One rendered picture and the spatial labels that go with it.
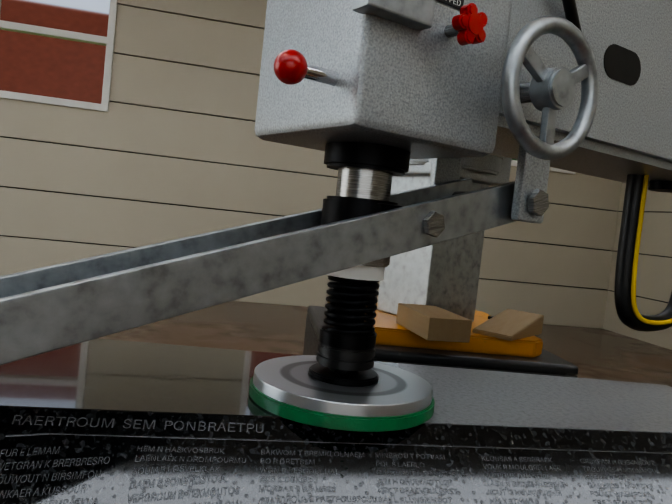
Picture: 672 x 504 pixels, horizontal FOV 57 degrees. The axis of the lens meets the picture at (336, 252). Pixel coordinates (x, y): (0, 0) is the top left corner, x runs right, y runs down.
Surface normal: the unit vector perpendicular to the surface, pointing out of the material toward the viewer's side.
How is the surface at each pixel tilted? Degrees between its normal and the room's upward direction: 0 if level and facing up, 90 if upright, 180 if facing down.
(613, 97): 90
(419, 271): 90
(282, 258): 90
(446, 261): 90
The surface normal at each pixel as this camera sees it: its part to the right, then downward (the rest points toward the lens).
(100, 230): 0.21, 0.07
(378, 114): 0.55, 0.11
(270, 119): -0.83, -0.06
